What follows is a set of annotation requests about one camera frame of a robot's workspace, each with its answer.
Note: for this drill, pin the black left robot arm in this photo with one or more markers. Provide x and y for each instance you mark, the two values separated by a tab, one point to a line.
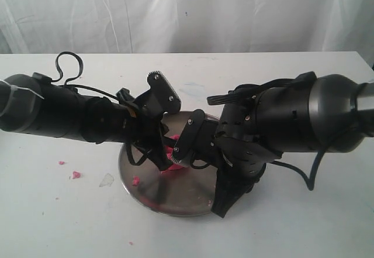
33	105

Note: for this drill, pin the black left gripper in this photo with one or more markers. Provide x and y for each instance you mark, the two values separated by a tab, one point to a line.
105	121

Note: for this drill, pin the white curtain backdrop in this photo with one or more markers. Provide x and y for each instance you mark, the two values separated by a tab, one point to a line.
186	26

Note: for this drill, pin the round steel plate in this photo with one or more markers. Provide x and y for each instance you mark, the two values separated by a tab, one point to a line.
176	193

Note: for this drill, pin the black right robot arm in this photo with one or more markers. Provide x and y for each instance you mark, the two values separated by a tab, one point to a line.
259	123

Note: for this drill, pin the pink crumb on table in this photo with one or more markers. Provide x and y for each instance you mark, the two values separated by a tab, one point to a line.
76	174

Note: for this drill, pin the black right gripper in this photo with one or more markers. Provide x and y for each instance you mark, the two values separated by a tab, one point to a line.
233	144

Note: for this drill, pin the pink clay lump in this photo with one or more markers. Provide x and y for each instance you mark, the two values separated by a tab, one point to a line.
176	149

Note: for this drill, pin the clear tape scrap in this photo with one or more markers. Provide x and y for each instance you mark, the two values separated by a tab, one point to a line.
107	181

